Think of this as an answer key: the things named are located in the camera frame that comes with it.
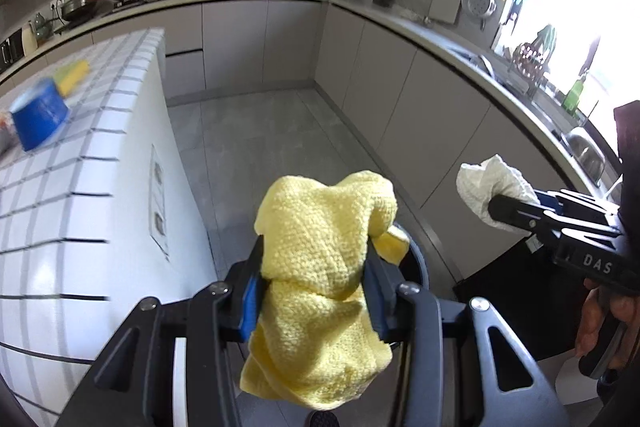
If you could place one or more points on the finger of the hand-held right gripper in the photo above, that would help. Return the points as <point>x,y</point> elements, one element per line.
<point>575,202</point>
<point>520,217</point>

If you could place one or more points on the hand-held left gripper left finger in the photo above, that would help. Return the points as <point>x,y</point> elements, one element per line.
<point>248,304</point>

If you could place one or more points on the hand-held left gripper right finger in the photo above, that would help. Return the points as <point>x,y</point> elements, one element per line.
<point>377,309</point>

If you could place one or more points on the white paper towel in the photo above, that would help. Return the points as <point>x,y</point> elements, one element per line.
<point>487,182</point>

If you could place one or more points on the black trash bin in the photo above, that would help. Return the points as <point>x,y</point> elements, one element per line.
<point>417,264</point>

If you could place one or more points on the yellow knitted cloth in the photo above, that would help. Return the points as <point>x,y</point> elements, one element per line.
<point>310,257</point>

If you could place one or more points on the blue and white paper cup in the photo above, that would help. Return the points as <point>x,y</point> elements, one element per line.
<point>40,117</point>

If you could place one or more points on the yellow sponge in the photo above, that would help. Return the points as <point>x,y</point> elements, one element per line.
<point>75,74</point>

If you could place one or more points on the person's right hand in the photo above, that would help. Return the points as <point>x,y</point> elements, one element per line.
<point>589,327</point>

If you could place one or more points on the steel sink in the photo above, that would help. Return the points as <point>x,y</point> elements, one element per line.
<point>585,152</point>

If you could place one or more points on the person's dark clothing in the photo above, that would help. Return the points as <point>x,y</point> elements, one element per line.
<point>629,157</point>

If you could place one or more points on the green bottle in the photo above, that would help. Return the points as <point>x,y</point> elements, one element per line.
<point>574,94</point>

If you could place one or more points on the grey socket panel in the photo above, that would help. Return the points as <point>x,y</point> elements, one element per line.
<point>159,202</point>

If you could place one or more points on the white checkered tablecloth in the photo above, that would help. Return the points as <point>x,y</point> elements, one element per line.
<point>100,187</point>

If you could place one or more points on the round metal strainer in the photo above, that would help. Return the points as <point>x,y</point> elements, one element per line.
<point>477,3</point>

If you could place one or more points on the white cutting board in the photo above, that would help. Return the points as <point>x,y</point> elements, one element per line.
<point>446,2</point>

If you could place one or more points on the red snack bags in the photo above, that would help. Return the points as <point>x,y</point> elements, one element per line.
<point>5,132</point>

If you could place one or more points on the lidded cooking pot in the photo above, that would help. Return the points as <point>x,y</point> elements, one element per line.
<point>80,7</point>

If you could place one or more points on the white thermos jug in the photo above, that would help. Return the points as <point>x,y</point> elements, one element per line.
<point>30,41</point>

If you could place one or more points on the green teapot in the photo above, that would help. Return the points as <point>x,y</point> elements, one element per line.
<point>41,29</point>

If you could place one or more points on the black microwave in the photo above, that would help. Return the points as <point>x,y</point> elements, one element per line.
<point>11,52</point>

